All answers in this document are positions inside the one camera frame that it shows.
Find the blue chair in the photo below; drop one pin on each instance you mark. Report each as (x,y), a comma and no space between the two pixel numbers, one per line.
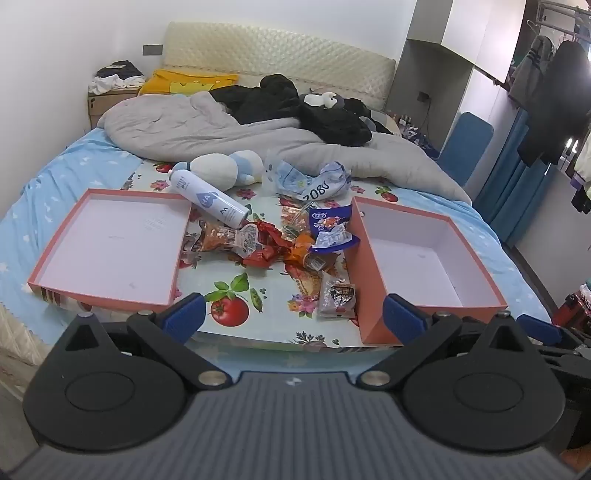
(466,143)

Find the metal clothes rack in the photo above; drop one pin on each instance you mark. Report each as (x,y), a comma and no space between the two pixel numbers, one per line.
(554,16)

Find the red bag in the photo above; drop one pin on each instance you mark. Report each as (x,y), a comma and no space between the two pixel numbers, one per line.
(572,309)

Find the pile of clothes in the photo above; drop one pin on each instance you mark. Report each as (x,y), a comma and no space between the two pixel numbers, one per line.
(115,76)

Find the clear brown snack packet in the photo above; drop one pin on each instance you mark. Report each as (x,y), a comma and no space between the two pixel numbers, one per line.
(221,237)

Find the brown small snack packet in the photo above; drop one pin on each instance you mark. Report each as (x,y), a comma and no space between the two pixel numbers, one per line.
(337,295)

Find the dark red snack packet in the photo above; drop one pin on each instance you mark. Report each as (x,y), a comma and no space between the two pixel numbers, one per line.
(272,230)

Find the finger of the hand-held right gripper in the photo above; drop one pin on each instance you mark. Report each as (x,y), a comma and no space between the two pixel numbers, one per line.
(538,325)

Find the pink box lid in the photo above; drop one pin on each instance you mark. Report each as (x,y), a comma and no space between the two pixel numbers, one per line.
(111,244)

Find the black hanging jacket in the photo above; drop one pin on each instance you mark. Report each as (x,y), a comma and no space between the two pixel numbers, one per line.
(558,101)

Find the grey duvet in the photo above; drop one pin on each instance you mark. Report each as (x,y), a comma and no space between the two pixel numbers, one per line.
(184,129)

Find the wall outlet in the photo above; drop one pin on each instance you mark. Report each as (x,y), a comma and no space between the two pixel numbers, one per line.
(424,97)

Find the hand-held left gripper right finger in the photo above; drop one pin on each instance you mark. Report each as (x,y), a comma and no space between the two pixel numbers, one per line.
(401,318)

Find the white spray bottle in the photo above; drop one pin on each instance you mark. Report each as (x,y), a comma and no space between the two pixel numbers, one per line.
(207,198)

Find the white blue plush toy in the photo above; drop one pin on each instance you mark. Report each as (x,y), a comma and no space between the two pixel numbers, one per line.
(217,168)

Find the grey wall switch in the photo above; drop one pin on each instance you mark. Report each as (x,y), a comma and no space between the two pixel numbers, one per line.
(153,50)

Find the yellow pillow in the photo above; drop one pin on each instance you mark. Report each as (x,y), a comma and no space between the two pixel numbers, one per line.
(175,85)

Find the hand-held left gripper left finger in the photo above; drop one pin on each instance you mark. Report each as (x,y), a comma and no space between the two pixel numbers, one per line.
(184,318)

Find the white cabinet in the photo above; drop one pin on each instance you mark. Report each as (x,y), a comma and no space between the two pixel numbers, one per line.
(461,32)

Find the blue snack packet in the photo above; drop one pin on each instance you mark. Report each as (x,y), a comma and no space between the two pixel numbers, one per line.
(330,226)

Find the cream padded headboard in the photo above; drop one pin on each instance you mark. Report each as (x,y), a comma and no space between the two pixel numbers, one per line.
(277,50)

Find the blue curtain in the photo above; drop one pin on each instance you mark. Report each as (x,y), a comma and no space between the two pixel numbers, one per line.
(517,194)

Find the wooden nightstand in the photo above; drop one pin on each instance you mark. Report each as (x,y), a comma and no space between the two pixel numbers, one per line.
(99,106)

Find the pink cardboard box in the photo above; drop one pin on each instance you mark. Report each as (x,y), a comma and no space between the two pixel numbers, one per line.
(415,263)

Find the grey hanging jacket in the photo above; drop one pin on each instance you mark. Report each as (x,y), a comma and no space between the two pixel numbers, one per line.
(531,74)

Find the crumpled blue white plastic bag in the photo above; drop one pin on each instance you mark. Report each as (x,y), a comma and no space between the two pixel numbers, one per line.
(295,180)

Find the red white snack packet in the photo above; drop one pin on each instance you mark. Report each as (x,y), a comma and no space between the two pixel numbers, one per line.
(261,256)

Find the black clothes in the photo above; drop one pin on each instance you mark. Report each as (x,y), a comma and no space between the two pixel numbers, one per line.
(268,101)

